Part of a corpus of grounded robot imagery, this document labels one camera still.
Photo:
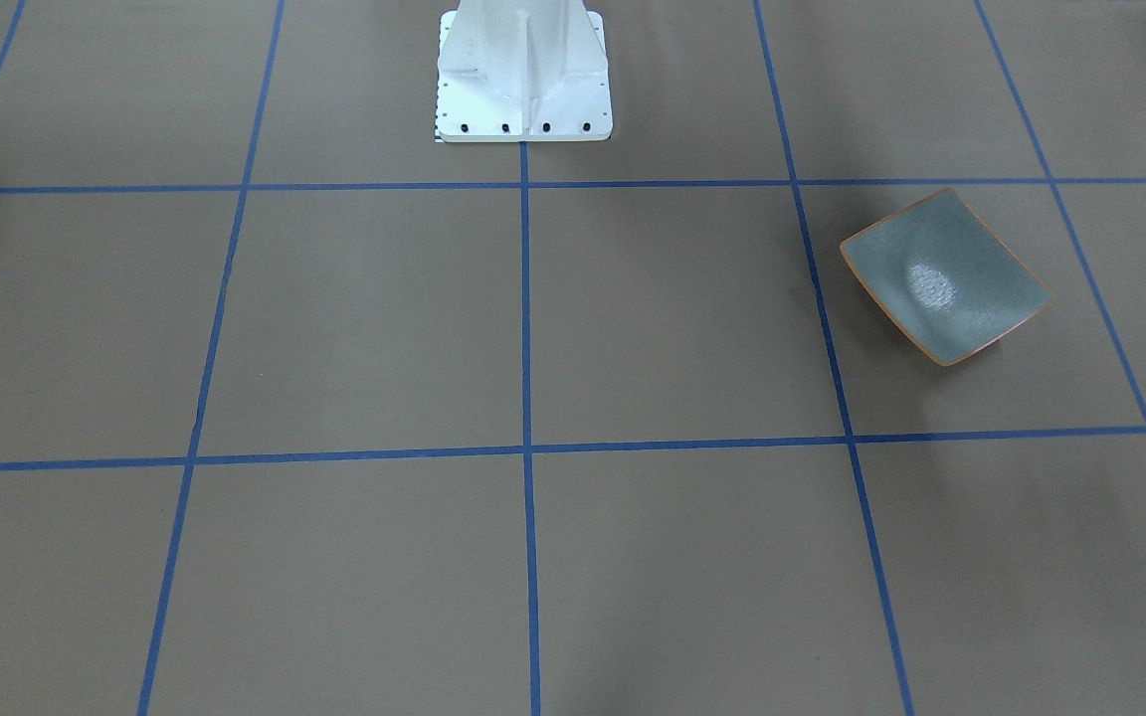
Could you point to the grey square plate orange rim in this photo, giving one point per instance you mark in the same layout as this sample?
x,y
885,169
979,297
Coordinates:
x,y
944,278

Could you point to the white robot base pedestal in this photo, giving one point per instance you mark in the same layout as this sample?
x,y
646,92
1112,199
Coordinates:
x,y
523,71

